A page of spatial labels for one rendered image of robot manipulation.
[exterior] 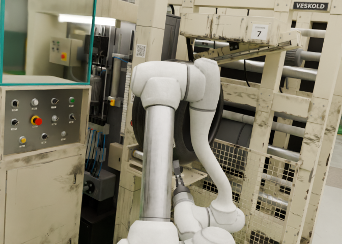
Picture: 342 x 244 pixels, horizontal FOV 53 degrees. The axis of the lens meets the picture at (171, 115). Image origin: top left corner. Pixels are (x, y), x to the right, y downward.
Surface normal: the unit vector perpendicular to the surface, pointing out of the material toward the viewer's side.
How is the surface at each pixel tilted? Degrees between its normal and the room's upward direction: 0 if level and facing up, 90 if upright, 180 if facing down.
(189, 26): 90
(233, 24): 90
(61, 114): 90
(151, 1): 90
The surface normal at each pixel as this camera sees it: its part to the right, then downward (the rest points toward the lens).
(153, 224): 0.07, -0.84
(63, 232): 0.80, 0.22
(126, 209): -0.58, 0.08
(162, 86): 0.10, -0.19
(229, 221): 0.22, 0.13
